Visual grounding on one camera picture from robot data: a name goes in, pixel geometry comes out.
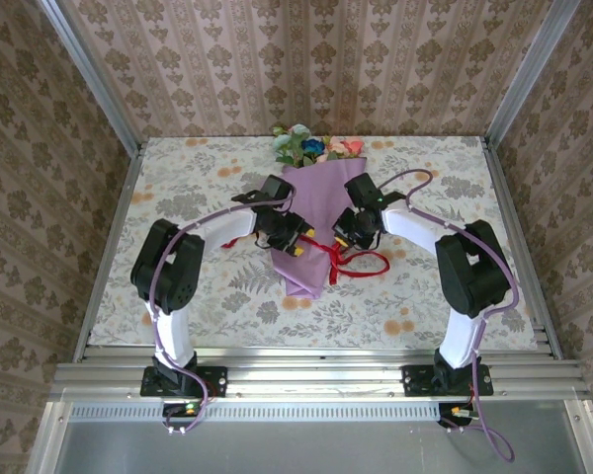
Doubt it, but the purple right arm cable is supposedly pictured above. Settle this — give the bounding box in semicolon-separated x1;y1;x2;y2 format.
375;169;520;464

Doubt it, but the aluminium frame post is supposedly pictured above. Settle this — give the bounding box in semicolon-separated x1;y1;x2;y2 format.
36;0;145;154
483;0;583;144

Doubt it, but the floral print tablecloth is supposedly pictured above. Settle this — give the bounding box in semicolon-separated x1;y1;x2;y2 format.
88;135;540;353

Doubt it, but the aluminium front frame rail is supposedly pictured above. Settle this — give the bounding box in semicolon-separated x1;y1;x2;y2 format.
48;345;592;404

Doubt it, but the grey metal panel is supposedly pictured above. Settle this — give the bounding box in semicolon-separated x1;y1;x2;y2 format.
53;419;587;474

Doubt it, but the slotted grey cable duct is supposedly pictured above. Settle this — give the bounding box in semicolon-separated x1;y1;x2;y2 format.
68;402;439;424

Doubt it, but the black cable connector bracket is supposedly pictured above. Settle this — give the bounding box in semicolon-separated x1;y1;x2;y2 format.
437;402;478;430
161;400;203;431

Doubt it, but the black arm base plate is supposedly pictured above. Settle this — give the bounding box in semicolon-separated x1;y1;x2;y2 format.
140;364;228;398
401;363;494;398

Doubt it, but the aluminium lower frame bar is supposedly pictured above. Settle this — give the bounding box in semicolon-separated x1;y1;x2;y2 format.
27;400;71;474
564;398;593;474

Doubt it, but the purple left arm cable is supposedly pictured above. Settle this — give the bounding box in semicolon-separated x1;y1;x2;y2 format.
147;185;297;435

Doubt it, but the red ribbon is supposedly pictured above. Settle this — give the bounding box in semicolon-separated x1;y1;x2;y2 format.
221;235;391;287

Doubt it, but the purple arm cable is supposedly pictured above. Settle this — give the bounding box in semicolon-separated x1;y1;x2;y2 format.
375;169;520;464
147;185;297;435

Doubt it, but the pink purple wrapping paper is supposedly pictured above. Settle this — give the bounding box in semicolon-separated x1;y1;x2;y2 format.
271;157;370;300

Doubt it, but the pink artificial rose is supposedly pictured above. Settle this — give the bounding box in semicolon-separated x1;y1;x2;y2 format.
320;136;346;163

